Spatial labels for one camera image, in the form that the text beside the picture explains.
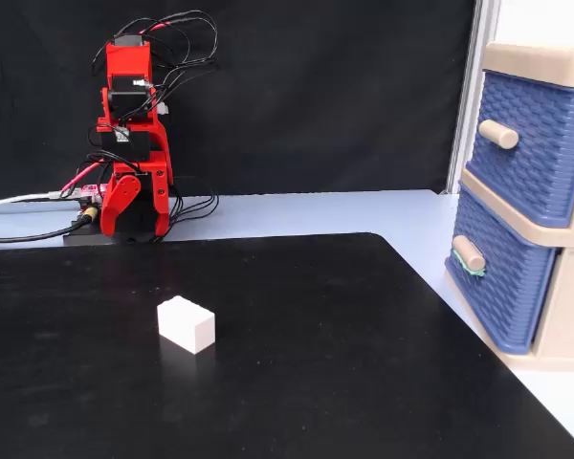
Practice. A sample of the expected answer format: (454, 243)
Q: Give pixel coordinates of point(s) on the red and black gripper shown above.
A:
(124, 143)

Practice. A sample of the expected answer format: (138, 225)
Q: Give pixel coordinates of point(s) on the white block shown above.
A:
(184, 320)

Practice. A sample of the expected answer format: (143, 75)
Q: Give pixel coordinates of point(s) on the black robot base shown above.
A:
(83, 237)

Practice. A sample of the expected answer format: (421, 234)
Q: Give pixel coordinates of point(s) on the red robot arm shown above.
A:
(124, 59)

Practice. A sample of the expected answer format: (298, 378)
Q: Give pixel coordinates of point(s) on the beige drawer cabinet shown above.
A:
(571, 296)

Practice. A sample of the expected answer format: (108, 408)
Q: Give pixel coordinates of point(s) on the pink controller board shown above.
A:
(90, 191)

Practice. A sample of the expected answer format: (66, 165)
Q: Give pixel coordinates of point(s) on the black backdrop curtain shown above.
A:
(315, 95)

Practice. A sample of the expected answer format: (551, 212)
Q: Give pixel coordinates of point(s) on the black table mat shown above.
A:
(287, 363)

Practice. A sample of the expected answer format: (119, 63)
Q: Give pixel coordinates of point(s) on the green rubber band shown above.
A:
(464, 268)

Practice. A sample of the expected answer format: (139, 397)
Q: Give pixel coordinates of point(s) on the aluminium frame post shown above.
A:
(473, 95)

